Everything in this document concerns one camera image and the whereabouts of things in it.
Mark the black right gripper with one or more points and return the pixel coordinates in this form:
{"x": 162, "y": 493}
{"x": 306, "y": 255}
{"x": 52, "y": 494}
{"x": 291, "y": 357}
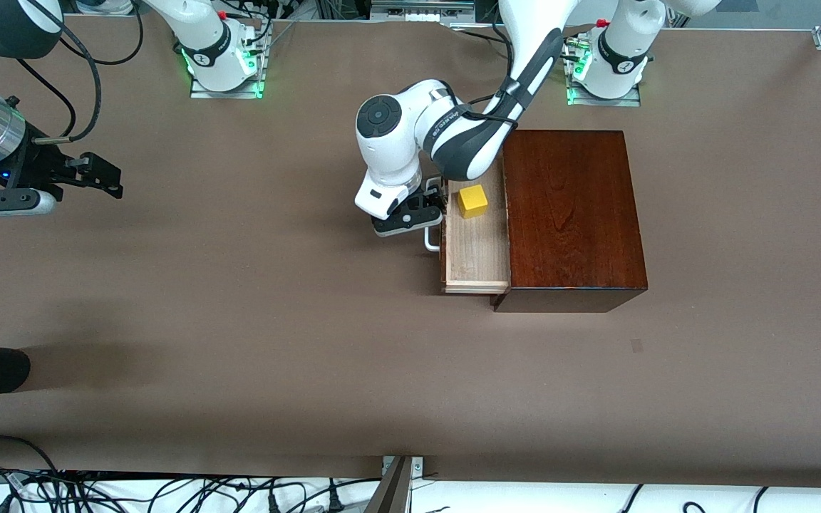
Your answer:
{"x": 34, "y": 169}

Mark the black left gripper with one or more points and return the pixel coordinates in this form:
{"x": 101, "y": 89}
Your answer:
{"x": 430, "y": 197}

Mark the yellow wooden block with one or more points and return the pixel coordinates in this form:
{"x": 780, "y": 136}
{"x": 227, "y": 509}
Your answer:
{"x": 472, "y": 201}

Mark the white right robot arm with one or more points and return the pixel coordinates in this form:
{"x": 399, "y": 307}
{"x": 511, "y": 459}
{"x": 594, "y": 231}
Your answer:
{"x": 204, "y": 35}

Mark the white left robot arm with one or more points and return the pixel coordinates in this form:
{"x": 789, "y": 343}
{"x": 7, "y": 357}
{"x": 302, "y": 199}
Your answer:
{"x": 389, "y": 164}

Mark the dark brown wooden cabinet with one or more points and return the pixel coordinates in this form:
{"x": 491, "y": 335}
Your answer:
{"x": 571, "y": 214}

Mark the brown table cover sheet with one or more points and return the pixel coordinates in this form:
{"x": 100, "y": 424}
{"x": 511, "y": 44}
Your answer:
{"x": 239, "y": 285}

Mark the black power plug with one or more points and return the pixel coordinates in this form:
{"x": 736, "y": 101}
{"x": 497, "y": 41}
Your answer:
{"x": 334, "y": 504}
{"x": 273, "y": 506}

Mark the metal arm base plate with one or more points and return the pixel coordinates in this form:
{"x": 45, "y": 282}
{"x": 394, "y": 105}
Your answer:
{"x": 239, "y": 93}
{"x": 617, "y": 102}

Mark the grey metal mount bracket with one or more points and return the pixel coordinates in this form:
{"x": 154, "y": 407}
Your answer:
{"x": 393, "y": 491}

